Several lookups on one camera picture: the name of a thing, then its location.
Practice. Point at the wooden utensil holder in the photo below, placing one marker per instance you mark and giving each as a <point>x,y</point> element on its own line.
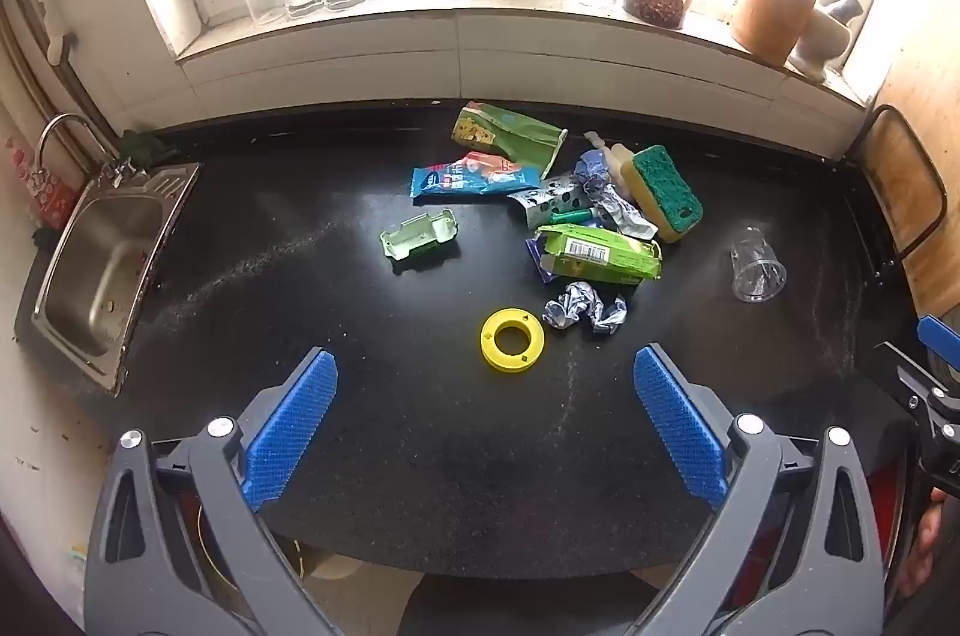
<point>772,13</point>

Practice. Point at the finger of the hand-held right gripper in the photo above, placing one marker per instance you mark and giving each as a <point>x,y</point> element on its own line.
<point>937,331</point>
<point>937,448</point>

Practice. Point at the chrome faucet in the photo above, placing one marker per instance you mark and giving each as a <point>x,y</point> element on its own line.
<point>64,120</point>

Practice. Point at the wooden chair with black frame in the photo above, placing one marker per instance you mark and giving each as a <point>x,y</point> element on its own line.
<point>900,178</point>

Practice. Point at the white wrapper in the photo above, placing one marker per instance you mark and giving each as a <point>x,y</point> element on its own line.
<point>626,216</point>

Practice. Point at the blue and red packet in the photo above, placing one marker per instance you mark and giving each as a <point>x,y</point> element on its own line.
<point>472,175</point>

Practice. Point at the blue wrapper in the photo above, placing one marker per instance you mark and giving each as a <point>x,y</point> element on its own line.
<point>592,171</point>

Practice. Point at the clear plastic cup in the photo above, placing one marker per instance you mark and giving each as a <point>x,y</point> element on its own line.
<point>757,268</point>

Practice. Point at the white mortar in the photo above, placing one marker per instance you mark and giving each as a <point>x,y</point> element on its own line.
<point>817,47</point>

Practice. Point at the person's right hand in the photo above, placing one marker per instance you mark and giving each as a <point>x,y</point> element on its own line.
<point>921,546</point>

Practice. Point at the dotted carton box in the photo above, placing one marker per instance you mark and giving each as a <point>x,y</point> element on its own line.
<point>551,201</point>

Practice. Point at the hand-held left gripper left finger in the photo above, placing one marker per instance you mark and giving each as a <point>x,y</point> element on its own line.
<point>292,426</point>

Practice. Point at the green wipes packet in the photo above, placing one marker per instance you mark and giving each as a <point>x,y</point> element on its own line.
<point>600,257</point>

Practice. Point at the wall pipe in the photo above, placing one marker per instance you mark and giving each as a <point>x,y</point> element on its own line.
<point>69,88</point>

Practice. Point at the red patterned bottle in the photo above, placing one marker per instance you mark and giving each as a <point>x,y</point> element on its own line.
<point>45,193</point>

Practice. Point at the silver foil wrapper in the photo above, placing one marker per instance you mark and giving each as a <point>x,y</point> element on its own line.
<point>581,306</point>

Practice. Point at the small cream bottle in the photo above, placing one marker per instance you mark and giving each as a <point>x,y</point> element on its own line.
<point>619,156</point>

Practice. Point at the steel sink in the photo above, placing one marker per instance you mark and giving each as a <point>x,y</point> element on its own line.
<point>97,261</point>

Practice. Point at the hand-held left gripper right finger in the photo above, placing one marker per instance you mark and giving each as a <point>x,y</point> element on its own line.
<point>675,426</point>

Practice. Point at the green marker pen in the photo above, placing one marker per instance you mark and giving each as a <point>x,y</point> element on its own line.
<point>574,217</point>

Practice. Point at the yellow and green sponge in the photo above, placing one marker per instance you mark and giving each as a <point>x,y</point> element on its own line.
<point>664,190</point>

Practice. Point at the white pestle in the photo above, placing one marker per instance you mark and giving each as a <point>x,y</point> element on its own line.
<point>846,10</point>

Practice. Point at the dark green cloth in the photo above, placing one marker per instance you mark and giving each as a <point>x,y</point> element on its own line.
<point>146,145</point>

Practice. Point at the green plastic tray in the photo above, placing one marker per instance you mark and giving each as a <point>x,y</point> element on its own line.
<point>416,235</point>

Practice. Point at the green snack bag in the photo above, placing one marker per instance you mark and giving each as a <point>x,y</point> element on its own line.
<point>517,133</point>

